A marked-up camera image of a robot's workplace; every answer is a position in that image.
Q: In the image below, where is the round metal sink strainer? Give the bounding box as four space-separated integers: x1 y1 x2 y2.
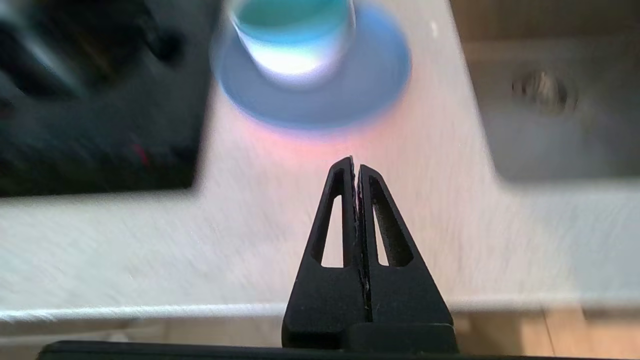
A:
510 70 580 116

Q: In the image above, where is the blue grey plate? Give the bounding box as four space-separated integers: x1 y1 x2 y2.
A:
210 2 413 131

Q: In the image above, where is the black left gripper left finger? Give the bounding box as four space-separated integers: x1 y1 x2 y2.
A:
282 156 372 348

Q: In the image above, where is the black induction cooktop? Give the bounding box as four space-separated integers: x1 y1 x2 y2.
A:
0 0 223 198

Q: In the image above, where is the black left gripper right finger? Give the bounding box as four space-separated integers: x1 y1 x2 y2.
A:
357 164 456 329

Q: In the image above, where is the stainless steel sink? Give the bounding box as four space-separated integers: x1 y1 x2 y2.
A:
450 0 640 186

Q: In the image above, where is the teal bowl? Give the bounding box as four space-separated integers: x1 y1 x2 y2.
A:
232 0 351 43

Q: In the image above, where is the pink bowl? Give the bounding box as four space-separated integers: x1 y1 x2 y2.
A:
227 0 358 88

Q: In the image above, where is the pink plate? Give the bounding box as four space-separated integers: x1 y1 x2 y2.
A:
240 112 406 153

